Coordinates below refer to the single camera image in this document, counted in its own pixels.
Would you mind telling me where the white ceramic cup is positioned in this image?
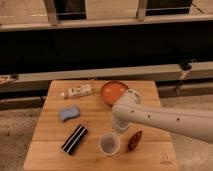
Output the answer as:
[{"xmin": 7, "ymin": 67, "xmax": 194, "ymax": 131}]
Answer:
[{"xmin": 98, "ymin": 132, "xmax": 120, "ymax": 156}]

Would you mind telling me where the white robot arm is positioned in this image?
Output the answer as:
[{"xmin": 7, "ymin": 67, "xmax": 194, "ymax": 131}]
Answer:
[{"xmin": 112, "ymin": 89, "xmax": 213, "ymax": 144}]

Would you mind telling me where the orange bowl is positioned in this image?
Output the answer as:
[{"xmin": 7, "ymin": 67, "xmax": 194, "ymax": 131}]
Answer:
[{"xmin": 100, "ymin": 81, "xmax": 128, "ymax": 106}]

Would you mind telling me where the white tube with label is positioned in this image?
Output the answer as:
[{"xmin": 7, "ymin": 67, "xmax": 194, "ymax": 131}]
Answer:
[{"xmin": 60, "ymin": 84, "xmax": 92, "ymax": 99}]

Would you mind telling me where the blue sponge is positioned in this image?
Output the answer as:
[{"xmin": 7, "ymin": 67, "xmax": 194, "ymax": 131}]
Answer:
[{"xmin": 60, "ymin": 106, "xmax": 80, "ymax": 122}]

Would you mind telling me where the wooden table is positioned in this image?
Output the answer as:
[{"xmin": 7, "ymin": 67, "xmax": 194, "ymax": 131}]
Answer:
[{"xmin": 24, "ymin": 80, "xmax": 179, "ymax": 171}]

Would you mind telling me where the black striped box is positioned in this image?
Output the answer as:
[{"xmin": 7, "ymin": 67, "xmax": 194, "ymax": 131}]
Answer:
[{"xmin": 61, "ymin": 125, "xmax": 88, "ymax": 155}]

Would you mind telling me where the black clamp with cable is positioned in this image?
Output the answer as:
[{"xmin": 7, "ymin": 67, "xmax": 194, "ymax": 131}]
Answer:
[{"xmin": 174, "ymin": 60, "xmax": 192, "ymax": 96}]

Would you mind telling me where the grey metal rail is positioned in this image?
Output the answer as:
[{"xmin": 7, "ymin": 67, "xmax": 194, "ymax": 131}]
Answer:
[{"xmin": 0, "ymin": 62, "xmax": 213, "ymax": 93}]

